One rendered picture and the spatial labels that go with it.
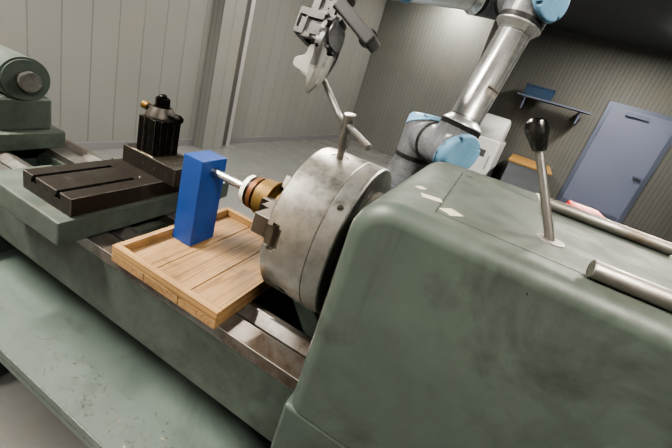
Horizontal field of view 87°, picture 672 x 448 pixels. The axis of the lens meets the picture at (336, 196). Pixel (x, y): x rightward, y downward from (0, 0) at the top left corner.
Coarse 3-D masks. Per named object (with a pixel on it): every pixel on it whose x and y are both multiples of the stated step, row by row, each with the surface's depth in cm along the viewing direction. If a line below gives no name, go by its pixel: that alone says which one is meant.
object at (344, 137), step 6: (348, 114) 61; (354, 114) 62; (342, 120) 62; (348, 120) 61; (354, 120) 62; (342, 126) 62; (342, 132) 63; (348, 132) 62; (342, 138) 63; (348, 138) 63; (342, 144) 63; (348, 144) 64; (342, 150) 64; (336, 156) 66; (342, 156) 65
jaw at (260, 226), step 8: (264, 200) 71; (272, 200) 72; (264, 208) 68; (272, 208) 68; (256, 216) 63; (264, 216) 63; (256, 224) 63; (264, 224) 63; (256, 232) 64; (264, 232) 63; (272, 232) 61; (280, 232) 60; (264, 240) 61; (272, 240) 61; (272, 248) 61
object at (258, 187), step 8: (256, 176) 78; (248, 184) 76; (256, 184) 76; (264, 184) 75; (272, 184) 75; (280, 184) 76; (248, 192) 75; (256, 192) 74; (264, 192) 74; (272, 192) 74; (280, 192) 75; (248, 200) 76; (256, 200) 74; (256, 208) 75
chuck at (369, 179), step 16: (352, 176) 61; (368, 176) 62; (384, 176) 68; (352, 192) 59; (368, 192) 62; (384, 192) 74; (336, 208) 57; (352, 208) 57; (320, 224) 57; (336, 224) 56; (320, 240) 57; (336, 240) 56; (320, 256) 57; (336, 256) 60; (304, 272) 59; (320, 272) 57; (304, 288) 60; (320, 288) 60; (304, 304) 65; (320, 304) 64
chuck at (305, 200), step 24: (312, 168) 62; (336, 168) 62; (288, 192) 60; (312, 192) 59; (336, 192) 59; (288, 216) 59; (312, 216) 58; (288, 240) 59; (312, 240) 57; (264, 264) 63; (288, 264) 60; (288, 288) 63
